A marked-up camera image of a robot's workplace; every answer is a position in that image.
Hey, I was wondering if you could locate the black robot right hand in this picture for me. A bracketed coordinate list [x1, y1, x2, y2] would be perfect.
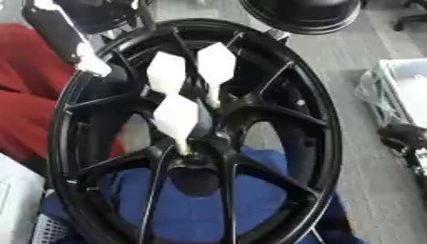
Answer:
[376, 122, 427, 193]

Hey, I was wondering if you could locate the black spoked wheel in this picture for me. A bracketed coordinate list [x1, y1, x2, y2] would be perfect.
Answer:
[45, 17, 346, 244]

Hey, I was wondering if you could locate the white pin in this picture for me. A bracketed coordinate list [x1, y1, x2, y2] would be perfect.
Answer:
[194, 41, 239, 109]
[145, 51, 189, 96]
[152, 93, 200, 156]

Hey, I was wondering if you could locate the clear plastic crate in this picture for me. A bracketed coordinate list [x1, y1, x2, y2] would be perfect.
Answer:
[354, 58, 427, 129]

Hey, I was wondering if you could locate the black office chair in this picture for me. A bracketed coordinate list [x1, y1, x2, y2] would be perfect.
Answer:
[392, 0, 427, 32]

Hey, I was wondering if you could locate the white mesh basket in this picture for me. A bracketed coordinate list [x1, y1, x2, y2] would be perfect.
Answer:
[30, 212, 72, 244]

